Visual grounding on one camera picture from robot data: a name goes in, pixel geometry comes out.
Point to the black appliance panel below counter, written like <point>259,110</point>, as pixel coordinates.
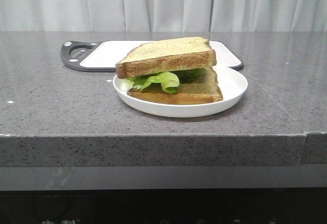
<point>293,205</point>

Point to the white cutting board black rim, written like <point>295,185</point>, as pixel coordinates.
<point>102,56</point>

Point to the toasted bread slice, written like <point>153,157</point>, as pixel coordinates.
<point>197,86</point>
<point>167,55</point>

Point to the white curtain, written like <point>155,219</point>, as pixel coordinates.
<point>164,15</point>

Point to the green lettuce leaf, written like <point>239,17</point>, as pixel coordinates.
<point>167,81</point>

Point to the white round plate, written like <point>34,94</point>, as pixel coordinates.
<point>232,84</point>

